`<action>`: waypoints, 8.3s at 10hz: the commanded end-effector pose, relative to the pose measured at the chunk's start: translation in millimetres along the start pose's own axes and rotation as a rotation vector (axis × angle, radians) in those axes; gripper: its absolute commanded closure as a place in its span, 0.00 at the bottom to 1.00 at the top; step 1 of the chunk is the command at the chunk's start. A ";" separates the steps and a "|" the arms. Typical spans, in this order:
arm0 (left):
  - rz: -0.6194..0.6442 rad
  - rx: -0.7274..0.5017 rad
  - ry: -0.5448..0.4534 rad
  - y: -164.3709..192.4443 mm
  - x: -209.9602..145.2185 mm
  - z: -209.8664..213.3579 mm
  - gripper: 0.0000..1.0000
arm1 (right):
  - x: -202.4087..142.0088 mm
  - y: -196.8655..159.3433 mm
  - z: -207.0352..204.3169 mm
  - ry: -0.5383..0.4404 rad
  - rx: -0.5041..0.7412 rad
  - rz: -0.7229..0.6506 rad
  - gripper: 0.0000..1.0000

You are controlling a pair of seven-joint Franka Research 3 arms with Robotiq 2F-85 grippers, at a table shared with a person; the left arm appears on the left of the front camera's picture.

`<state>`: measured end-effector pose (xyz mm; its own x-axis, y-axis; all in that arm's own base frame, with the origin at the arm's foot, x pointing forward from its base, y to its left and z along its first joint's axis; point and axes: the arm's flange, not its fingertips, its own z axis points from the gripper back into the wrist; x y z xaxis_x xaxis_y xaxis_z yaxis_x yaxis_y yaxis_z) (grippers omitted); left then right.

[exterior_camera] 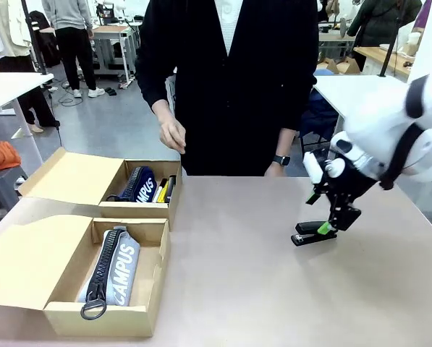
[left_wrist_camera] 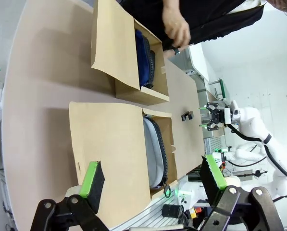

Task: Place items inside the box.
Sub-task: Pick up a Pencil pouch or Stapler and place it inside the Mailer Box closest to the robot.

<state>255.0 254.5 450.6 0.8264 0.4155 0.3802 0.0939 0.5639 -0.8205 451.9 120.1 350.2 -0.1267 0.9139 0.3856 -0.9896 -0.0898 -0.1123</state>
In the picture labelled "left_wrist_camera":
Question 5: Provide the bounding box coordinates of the small black clip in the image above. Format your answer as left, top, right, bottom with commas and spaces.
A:
181, 110, 195, 122

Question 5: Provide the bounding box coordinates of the black cylinder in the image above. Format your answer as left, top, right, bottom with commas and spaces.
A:
162, 204, 180, 218

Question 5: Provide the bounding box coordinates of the left gripper black finger with green tip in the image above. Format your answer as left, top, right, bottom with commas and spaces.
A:
199, 121, 219, 132
199, 102, 219, 114

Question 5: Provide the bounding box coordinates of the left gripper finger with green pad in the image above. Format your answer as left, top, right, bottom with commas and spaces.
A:
198, 154, 286, 231
30, 160, 110, 231

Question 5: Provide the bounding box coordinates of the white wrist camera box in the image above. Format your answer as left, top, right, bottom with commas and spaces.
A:
224, 100, 240, 125

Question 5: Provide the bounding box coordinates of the green metal frame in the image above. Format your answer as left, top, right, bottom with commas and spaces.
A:
208, 78, 228, 100

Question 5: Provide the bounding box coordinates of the person's black clothed torso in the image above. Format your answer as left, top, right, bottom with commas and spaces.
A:
120, 0, 266, 51

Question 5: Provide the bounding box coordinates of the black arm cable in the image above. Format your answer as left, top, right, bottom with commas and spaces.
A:
226, 124, 287, 202

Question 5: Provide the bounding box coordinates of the person's bare hand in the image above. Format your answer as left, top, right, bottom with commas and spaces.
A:
162, 4, 191, 48

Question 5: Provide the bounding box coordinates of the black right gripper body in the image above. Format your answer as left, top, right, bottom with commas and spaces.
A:
210, 105, 226, 126

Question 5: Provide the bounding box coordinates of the grey zipper pouch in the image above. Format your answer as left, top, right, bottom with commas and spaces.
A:
142, 116, 172, 198

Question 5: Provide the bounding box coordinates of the person's blurred head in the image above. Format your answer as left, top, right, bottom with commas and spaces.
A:
265, 0, 287, 27

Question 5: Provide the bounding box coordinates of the blue zipper pouch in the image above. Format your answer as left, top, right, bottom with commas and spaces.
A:
135, 29, 156, 89

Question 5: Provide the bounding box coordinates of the open brown cardboard box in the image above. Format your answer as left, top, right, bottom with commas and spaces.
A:
68, 101, 179, 229
90, 0, 170, 106

